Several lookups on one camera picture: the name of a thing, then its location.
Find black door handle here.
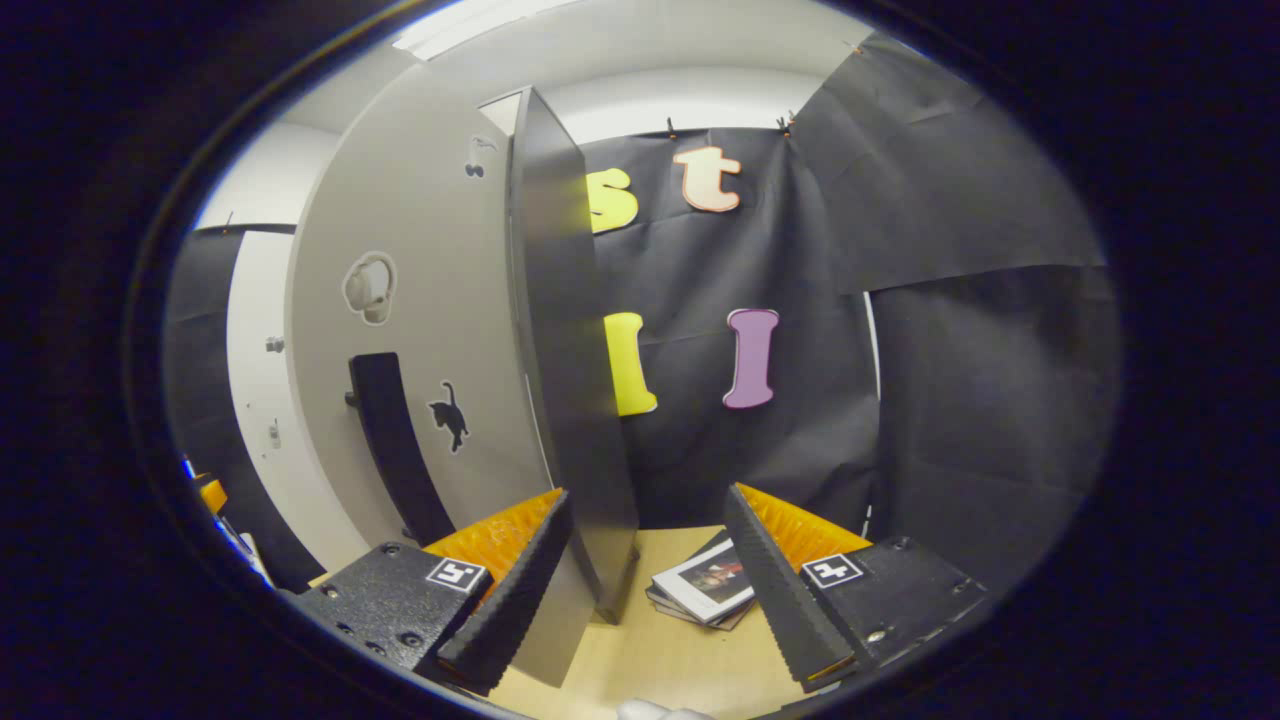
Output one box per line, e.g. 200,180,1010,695
346,352,457,548

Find white cabinet door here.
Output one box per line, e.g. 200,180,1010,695
226,230,373,576
283,62,601,691

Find white cabinet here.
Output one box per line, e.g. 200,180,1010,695
508,87,641,626

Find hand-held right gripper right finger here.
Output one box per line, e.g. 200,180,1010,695
722,482,991,693

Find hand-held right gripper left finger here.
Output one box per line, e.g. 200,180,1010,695
290,487,576,698

